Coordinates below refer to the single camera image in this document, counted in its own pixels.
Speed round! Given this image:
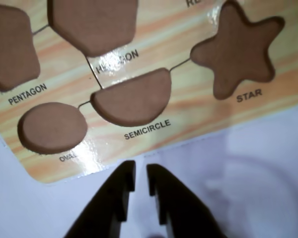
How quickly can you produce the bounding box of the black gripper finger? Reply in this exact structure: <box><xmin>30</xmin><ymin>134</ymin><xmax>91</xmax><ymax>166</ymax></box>
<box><xmin>146</xmin><ymin>164</ymin><xmax>227</xmax><ymax>238</ymax></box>
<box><xmin>63</xmin><ymin>160</ymin><xmax>136</xmax><ymax>238</ymax></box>

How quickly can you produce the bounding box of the wooden shapes puzzle board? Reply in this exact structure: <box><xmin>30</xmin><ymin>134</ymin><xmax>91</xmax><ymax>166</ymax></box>
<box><xmin>0</xmin><ymin>0</ymin><xmax>298</xmax><ymax>185</ymax></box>

